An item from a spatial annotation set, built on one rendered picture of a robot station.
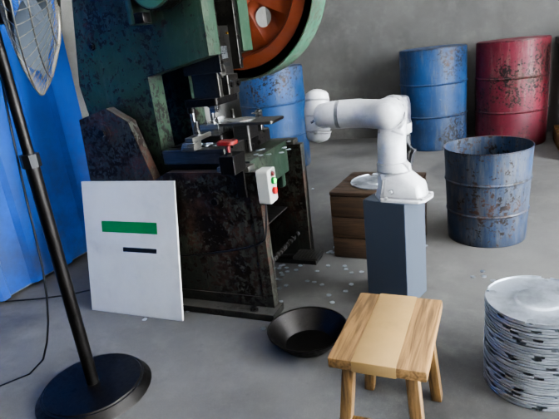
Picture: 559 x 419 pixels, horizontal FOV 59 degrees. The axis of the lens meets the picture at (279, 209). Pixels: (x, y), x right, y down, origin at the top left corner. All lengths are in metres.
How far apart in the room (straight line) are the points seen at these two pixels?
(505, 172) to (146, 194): 1.63
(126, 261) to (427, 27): 3.84
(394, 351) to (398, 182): 0.82
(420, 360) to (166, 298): 1.26
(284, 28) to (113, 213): 1.14
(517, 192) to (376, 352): 1.50
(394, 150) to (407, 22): 3.43
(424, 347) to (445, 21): 4.22
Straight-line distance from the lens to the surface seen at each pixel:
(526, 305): 1.61
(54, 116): 3.06
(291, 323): 1.99
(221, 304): 2.21
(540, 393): 1.66
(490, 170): 2.51
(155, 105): 2.17
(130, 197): 2.23
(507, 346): 1.60
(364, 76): 5.37
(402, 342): 1.32
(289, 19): 2.40
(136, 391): 1.84
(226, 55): 2.20
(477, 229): 2.63
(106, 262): 2.38
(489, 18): 5.21
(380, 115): 1.83
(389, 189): 1.95
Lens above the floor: 1.08
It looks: 19 degrees down
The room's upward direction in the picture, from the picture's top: 7 degrees counter-clockwise
